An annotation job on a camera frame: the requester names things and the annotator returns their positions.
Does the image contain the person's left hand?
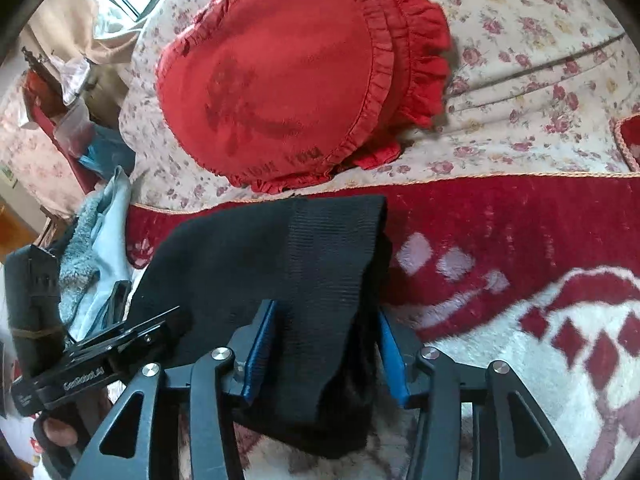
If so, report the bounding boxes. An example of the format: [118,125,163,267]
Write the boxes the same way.
[39,415,82,449]

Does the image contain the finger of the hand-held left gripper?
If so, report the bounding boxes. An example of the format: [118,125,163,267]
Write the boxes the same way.
[64,305,190,357]
[102,280,132,330]

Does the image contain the clear plastic bag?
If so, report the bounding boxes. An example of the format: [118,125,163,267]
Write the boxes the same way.
[50,55,96,146]

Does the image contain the black pants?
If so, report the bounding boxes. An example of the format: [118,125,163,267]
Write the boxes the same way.
[131,194,396,461]

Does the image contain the floral bed sheet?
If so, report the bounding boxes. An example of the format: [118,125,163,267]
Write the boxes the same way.
[117,0,640,211]

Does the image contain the red ruffled cushion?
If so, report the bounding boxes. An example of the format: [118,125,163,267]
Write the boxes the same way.
[155,0,453,196]

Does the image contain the floral cloth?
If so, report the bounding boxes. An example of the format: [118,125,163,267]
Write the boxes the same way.
[0,75,76,216]

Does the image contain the beige curtain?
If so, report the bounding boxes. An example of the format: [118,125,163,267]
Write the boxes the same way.
[20,0,151,91]

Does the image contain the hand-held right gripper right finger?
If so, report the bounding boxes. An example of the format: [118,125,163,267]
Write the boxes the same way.
[376,309,585,480]

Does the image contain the red and white blanket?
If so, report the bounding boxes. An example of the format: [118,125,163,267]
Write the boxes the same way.
[125,170,640,480]

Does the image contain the light blue fleece jacket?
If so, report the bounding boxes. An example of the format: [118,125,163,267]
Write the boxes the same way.
[57,165,133,343]

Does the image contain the orange-trimmed red mat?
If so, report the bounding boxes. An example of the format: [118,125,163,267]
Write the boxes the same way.
[609,114,640,173]

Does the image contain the blue plastic bag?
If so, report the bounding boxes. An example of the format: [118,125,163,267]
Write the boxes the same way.
[77,125,136,176]

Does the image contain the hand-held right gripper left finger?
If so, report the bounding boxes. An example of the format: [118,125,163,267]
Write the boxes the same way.
[67,299,279,480]

